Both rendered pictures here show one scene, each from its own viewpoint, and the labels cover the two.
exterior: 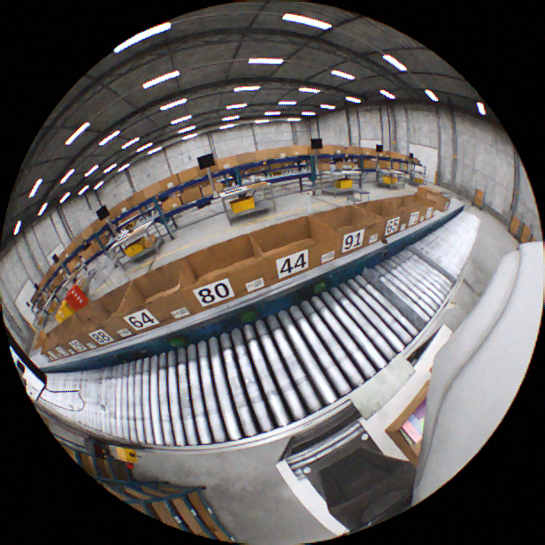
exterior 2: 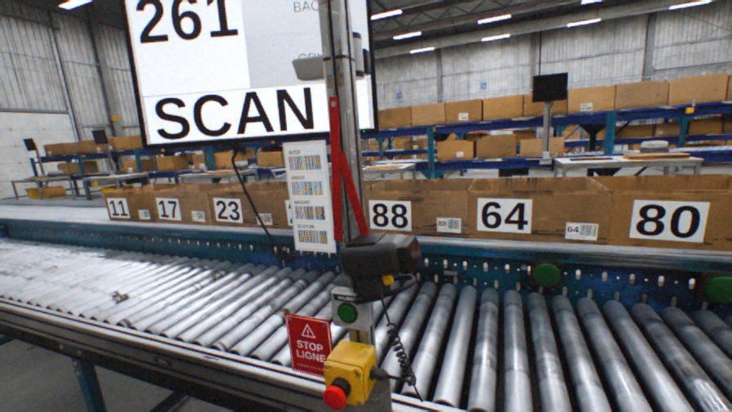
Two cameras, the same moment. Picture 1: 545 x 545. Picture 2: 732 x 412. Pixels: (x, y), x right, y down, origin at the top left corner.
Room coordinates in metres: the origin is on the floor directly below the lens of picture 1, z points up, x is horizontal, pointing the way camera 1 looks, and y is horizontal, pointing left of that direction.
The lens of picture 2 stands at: (-0.66, 0.42, 1.24)
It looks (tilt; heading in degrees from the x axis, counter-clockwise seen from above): 11 degrees down; 36
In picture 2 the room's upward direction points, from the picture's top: 4 degrees counter-clockwise
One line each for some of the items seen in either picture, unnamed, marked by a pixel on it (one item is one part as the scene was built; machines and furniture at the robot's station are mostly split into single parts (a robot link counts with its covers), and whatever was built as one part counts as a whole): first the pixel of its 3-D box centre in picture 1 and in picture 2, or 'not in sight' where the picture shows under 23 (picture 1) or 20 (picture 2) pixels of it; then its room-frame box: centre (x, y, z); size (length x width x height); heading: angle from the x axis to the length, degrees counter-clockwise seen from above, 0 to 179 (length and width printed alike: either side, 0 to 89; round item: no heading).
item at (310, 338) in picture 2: not in sight; (323, 348); (-0.28, 0.84, 0.85); 0.16 x 0.01 x 0.13; 103
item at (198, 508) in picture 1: (185, 508); not in sight; (-0.96, 0.98, 0.19); 0.40 x 0.30 x 0.10; 15
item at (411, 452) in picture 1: (437, 429); not in sight; (-0.32, -0.46, 0.80); 0.38 x 0.28 x 0.10; 19
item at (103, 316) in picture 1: (113, 314); (421, 205); (0.46, 1.00, 0.97); 0.39 x 0.29 x 0.17; 103
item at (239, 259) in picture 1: (223, 270); (671, 208); (0.64, 0.24, 0.96); 0.39 x 0.29 x 0.17; 103
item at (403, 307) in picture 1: (390, 296); not in sight; (0.37, -0.60, 0.76); 0.46 x 0.01 x 0.09; 13
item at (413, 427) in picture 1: (423, 416); not in sight; (-0.22, -0.43, 0.78); 0.19 x 0.14 x 0.02; 109
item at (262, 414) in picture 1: (249, 375); (729, 378); (0.19, 0.19, 0.72); 0.52 x 0.05 x 0.05; 13
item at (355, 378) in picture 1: (328, 340); not in sight; (0.28, -0.19, 0.72); 0.52 x 0.05 x 0.05; 13
